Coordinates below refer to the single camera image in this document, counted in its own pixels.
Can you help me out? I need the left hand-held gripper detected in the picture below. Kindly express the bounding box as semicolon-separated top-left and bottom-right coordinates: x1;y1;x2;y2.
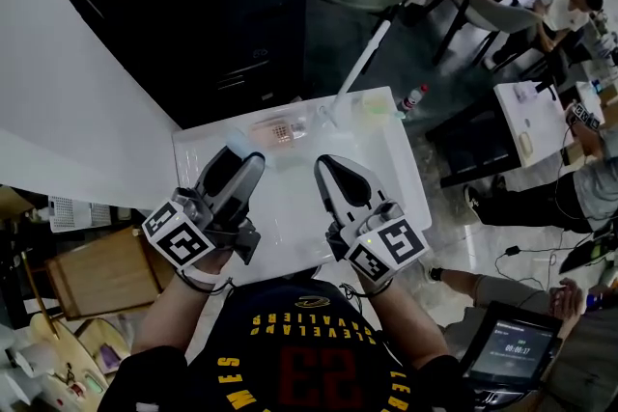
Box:
141;145;267;270

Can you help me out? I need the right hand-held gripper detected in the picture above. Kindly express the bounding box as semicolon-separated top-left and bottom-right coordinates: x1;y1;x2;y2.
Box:
314;153;432;285

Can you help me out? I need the blue soap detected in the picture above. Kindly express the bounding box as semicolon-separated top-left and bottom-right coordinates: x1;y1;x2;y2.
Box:
225;128;253;157

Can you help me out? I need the pink soap dish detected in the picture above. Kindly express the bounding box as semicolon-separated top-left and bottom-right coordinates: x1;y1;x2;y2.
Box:
248;116;296;150

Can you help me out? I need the person's left forearm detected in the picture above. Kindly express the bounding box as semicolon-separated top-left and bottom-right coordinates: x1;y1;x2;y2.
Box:
131;249;234;357

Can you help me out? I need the person's right forearm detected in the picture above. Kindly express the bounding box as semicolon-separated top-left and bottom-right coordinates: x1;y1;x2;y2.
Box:
358;276;451;371

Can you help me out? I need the white sink basin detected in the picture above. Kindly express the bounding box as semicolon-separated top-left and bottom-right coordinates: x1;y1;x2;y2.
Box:
172;86;433;282

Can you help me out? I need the cream cup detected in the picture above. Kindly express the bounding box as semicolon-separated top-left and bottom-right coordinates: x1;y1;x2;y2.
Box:
353;91;393;125

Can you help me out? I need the red cap plastic bottle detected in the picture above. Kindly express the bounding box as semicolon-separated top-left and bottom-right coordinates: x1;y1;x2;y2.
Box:
397;83;431;116

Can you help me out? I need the white faucet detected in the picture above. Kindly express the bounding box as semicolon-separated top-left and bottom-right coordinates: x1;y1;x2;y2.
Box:
313;18;393;130

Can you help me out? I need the wooden cabinet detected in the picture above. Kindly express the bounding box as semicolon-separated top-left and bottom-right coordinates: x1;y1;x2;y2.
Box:
44;225;176;323

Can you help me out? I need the white perforated basket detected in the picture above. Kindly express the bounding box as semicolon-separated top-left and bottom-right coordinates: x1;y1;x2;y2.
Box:
47;194;114;233

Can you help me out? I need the large black machine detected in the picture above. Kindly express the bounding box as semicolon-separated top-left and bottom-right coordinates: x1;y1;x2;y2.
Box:
44;0;311;130

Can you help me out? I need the person's black shirt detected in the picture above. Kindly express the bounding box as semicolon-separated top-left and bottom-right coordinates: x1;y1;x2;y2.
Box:
98;276;478;412

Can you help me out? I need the white top table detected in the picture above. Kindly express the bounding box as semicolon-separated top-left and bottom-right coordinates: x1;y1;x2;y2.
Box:
423;80;576;190

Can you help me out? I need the wooden pole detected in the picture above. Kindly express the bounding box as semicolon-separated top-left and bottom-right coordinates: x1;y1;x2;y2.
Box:
20;250;60;340

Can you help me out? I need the black tablet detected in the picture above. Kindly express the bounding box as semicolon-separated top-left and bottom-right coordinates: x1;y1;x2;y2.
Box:
460;300;565;396

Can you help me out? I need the round wooden table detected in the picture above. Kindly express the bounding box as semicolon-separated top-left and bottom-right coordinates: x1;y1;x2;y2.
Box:
0;313;132;412

